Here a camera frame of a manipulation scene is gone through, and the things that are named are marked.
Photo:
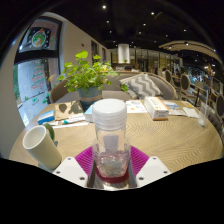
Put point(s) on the ceiling lights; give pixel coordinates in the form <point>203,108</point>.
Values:
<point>104,6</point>

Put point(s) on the flat blue box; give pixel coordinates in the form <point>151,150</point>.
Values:
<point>46,116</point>

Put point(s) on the decorated glass window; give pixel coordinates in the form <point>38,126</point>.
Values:
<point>33,73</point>

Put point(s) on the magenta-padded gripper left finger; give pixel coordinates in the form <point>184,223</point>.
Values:
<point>71,170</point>

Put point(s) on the green potted plant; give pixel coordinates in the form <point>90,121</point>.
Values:
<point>86,73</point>

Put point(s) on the clear bottle with white cap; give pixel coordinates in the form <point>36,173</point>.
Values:
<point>110,133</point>

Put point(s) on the round-backed chairs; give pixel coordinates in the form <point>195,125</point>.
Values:
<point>185,83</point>

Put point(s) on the brown paper sheet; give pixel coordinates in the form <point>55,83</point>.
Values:
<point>68,110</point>

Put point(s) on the white marker pen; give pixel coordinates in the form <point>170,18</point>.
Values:
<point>71,124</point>

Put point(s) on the small blue white box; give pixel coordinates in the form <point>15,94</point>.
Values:
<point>88,114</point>

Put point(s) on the white paper cup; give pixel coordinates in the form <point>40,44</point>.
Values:
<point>41,148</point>

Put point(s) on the white and orange box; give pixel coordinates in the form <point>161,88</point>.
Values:
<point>156,108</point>

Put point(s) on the grey zigzag striped cushion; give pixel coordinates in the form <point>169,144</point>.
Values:
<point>141,86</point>

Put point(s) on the clear plastic cup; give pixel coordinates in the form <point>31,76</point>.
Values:
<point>203,115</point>

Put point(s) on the white printed paper sheet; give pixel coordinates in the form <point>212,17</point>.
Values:
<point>135,106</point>

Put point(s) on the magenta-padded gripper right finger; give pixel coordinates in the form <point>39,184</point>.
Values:
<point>151,170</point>

